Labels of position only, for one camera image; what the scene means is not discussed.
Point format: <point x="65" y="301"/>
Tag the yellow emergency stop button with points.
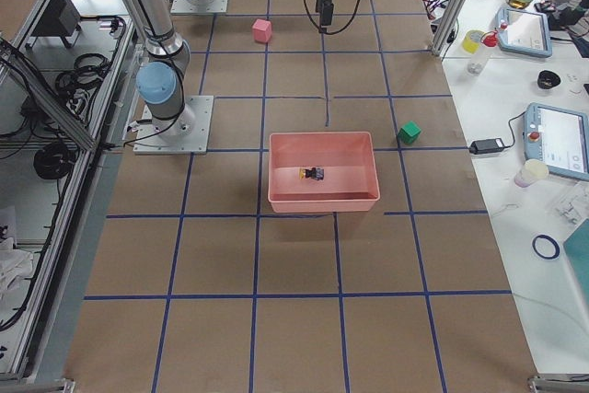
<point x="314" y="173"/>

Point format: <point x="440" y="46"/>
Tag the pink cube near centre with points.
<point x="261" y="31"/>

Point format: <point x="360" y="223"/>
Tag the yellow tape roll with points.
<point x="472" y="40"/>

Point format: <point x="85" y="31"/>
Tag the green cube near bin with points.
<point x="409" y="132"/>

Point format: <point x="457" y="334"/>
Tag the red capped squeeze bottle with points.
<point x="487" y="44"/>

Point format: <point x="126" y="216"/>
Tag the pink plastic bin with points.
<point x="350" y="183"/>

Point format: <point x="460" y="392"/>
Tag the upper teach pendant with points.
<point x="524" y="32"/>

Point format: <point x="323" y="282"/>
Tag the teach pendant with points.
<point x="557" y="137"/>
<point x="524" y="32"/>

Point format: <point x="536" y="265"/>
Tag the black power adapter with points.
<point x="486" y="146"/>

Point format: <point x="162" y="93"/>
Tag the white paper cup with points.
<point x="532" y="171"/>

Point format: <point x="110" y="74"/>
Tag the lower teach pendant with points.
<point x="557" y="137"/>

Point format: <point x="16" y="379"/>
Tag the teal box corner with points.
<point x="577" y="251"/>

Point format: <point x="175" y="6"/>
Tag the aluminium frame post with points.
<point x="453" y="2"/>

